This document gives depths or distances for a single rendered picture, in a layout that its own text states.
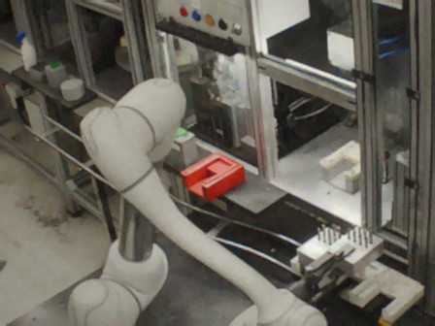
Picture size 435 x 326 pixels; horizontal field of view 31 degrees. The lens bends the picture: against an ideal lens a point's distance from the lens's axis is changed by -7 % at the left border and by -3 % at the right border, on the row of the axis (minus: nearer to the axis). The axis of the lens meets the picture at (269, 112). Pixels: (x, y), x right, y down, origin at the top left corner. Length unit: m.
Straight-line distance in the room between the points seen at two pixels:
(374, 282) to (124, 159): 0.79
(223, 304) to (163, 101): 0.80
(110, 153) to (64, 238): 2.26
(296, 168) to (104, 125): 0.96
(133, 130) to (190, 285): 0.86
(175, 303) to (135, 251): 0.35
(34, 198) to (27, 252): 0.47
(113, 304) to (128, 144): 0.55
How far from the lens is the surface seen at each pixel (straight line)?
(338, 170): 2.52
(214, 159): 2.57
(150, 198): 1.80
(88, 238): 3.96
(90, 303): 2.15
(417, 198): 2.12
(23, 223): 4.19
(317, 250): 2.22
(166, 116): 1.87
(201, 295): 2.50
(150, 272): 2.24
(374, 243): 2.15
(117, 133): 1.77
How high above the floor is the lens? 2.36
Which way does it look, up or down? 30 degrees down
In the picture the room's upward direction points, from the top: 6 degrees counter-clockwise
